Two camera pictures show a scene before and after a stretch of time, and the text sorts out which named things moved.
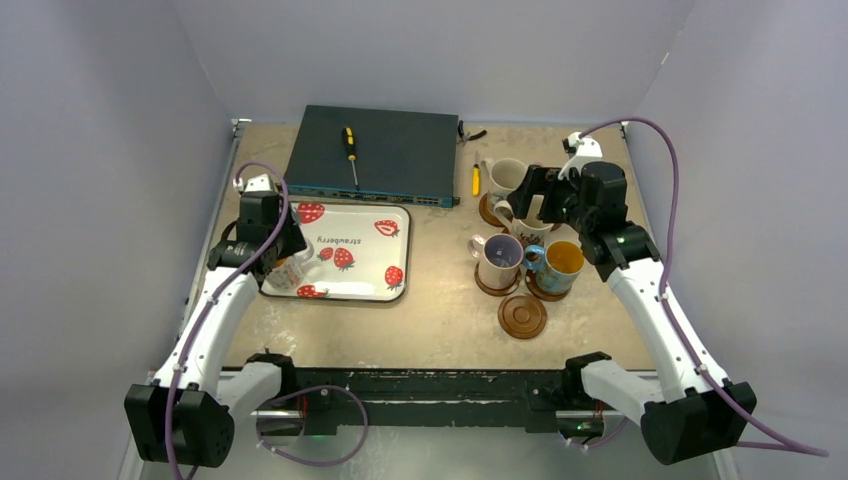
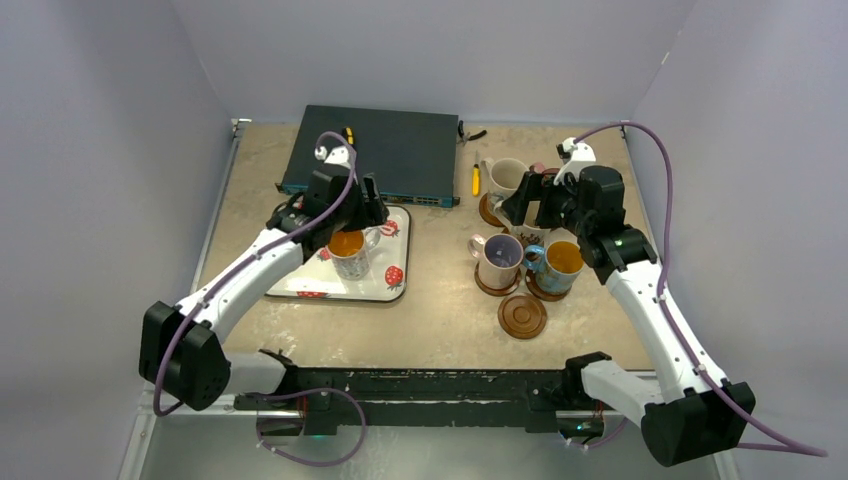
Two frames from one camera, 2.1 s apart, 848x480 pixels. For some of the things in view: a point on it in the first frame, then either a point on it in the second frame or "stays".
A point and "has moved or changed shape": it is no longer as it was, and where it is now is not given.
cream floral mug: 504,176 stays
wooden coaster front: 522,316 stays
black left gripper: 293,241 to 371,213
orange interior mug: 288,271 has moved or changed shape
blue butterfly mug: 557,264 stays
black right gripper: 536,192 stays
